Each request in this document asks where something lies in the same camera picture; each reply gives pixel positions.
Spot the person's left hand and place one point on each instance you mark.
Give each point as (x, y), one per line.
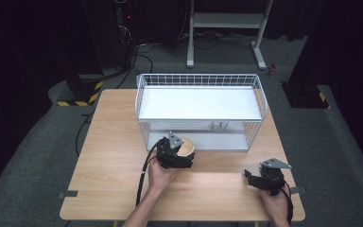
(160, 176)

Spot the small red floor object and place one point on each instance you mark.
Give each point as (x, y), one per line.
(273, 70)

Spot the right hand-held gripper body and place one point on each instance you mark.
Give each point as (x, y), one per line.
(271, 178)

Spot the tan wooden cup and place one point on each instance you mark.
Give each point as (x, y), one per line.
(186, 147)

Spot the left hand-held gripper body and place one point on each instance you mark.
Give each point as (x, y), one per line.
(170, 154)

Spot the white metal stand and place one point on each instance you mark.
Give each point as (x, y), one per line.
(228, 20)

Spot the black yellow striped stand base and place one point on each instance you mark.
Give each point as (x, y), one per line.
(82, 91)
(305, 96)

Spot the grey tape strip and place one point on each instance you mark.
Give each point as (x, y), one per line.
(68, 194)
(297, 190)

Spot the person's right hand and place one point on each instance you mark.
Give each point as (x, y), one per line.
(275, 205)

